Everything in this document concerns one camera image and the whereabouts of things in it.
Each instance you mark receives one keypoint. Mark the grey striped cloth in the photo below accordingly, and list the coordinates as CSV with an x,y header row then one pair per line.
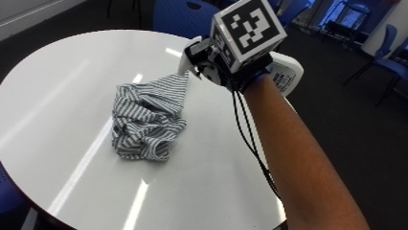
x,y
143,121

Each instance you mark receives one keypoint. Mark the blue chair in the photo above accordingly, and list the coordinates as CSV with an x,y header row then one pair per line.
x,y
388,57
8,198
182,16
292,9

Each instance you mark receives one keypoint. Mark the dark framed chair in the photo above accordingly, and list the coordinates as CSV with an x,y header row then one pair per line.
x,y
345,19

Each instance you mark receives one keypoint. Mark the white cube with black markers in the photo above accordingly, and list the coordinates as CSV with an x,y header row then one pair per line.
x,y
250,27

